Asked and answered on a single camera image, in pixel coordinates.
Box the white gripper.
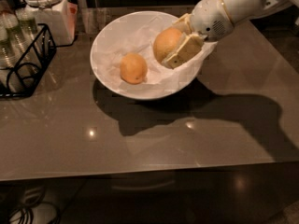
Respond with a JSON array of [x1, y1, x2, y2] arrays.
[[162, 0, 234, 69]]

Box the orange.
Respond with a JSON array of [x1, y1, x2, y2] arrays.
[[120, 53, 148, 84], [153, 27, 182, 63]]

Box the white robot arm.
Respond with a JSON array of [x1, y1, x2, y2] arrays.
[[162, 0, 299, 68]]

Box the white ceramic bowl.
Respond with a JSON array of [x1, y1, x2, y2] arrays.
[[90, 10, 205, 102]]

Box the white paper liner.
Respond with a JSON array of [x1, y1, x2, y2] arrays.
[[93, 9, 218, 98]]

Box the clear glass tumbler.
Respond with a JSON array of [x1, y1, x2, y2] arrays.
[[81, 7, 111, 34]]

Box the white lidded jar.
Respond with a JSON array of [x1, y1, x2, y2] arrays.
[[24, 0, 78, 46]]

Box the clear plastic cup stack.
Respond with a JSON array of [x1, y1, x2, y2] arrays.
[[16, 8, 42, 54]]

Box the black wire cup rack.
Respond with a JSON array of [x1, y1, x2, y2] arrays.
[[0, 22, 58, 98]]

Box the dark cables under table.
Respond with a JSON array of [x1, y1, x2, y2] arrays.
[[0, 184, 64, 224]]

